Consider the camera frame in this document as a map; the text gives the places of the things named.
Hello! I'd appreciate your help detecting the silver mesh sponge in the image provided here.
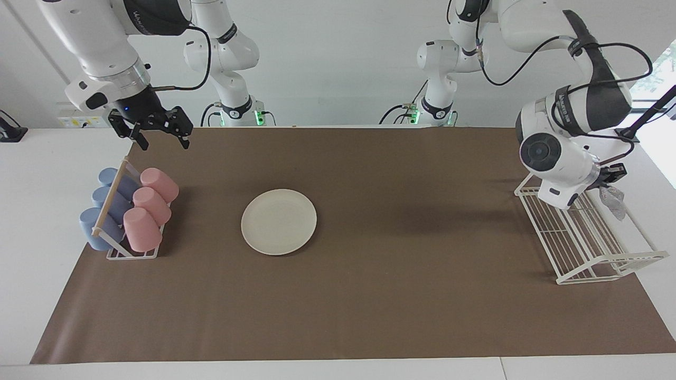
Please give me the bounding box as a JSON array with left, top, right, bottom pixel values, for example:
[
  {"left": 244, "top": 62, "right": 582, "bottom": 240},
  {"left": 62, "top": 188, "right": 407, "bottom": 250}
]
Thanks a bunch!
[{"left": 599, "top": 185, "right": 627, "bottom": 221}]

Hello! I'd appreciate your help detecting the cream round plate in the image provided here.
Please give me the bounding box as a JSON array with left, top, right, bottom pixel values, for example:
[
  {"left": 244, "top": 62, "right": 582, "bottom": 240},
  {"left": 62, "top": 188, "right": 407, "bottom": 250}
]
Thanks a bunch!
[{"left": 241, "top": 188, "right": 318, "bottom": 256}]

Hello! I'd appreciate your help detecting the pink plastic cup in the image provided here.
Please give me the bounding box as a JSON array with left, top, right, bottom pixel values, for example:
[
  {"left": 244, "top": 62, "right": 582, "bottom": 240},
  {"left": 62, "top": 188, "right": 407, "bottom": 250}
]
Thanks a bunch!
[
  {"left": 123, "top": 207, "right": 163, "bottom": 252},
  {"left": 140, "top": 168, "right": 180, "bottom": 203},
  {"left": 133, "top": 187, "right": 172, "bottom": 226}
]

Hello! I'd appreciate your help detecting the blue plastic cup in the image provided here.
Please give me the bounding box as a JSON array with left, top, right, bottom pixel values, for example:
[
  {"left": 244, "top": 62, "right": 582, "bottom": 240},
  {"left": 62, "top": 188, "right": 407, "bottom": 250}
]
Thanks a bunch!
[
  {"left": 79, "top": 207, "right": 126, "bottom": 251},
  {"left": 92, "top": 186, "right": 133, "bottom": 222},
  {"left": 98, "top": 168, "right": 139, "bottom": 200}
]

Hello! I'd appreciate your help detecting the white cup holder rack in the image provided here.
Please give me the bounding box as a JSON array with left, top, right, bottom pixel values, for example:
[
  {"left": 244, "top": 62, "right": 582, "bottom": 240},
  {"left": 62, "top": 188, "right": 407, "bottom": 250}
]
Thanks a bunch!
[{"left": 91, "top": 157, "right": 172, "bottom": 260}]

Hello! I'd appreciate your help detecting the black angled stand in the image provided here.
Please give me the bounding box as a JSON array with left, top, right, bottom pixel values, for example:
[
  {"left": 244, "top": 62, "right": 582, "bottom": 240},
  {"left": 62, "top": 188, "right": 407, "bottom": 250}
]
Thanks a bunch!
[{"left": 615, "top": 84, "right": 676, "bottom": 142}]

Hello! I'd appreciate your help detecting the brown table mat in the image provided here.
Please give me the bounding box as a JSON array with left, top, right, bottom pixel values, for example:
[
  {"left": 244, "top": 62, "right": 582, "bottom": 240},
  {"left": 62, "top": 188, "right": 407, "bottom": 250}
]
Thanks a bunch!
[{"left": 30, "top": 126, "right": 676, "bottom": 365}]

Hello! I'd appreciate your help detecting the white wall outlet box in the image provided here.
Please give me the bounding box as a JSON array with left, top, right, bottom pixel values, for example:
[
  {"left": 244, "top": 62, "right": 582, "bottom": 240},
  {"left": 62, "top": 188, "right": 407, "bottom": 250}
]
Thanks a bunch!
[{"left": 57, "top": 102, "right": 112, "bottom": 128}]

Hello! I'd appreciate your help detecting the white wire dish rack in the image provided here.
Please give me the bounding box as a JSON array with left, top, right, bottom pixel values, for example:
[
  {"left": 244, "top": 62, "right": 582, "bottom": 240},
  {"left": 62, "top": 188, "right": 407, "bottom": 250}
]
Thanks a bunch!
[{"left": 514, "top": 156, "right": 669, "bottom": 286}]

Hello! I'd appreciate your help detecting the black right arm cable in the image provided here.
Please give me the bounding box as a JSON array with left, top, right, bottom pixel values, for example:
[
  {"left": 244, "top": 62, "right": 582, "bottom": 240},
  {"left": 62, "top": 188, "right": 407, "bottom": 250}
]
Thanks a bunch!
[{"left": 153, "top": 26, "right": 213, "bottom": 91}]

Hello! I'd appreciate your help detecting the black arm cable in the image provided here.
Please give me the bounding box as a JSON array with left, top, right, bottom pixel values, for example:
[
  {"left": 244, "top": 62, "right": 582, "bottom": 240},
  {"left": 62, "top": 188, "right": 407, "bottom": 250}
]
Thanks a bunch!
[
  {"left": 153, "top": 26, "right": 213, "bottom": 91},
  {"left": 474, "top": 32, "right": 654, "bottom": 159}
]

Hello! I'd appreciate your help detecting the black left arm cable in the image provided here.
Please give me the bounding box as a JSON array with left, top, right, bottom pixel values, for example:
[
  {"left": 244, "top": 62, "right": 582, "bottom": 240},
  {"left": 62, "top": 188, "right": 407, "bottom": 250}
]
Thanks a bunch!
[{"left": 474, "top": 32, "right": 654, "bottom": 159}]

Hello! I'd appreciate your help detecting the white wall cable duct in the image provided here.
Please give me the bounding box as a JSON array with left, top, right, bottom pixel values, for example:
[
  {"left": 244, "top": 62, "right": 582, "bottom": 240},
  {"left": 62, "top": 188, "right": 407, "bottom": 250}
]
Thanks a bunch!
[{"left": 5, "top": 0, "right": 85, "bottom": 103}]

